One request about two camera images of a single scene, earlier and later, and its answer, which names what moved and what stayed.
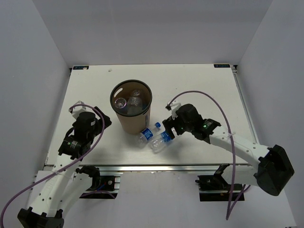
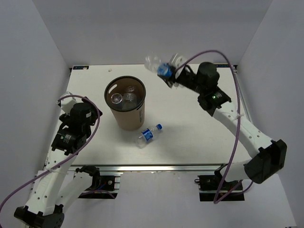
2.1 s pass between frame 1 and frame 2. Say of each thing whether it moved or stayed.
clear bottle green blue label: moved
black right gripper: moved
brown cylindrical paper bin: moved
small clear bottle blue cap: stayed
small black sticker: stayed
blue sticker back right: stayed
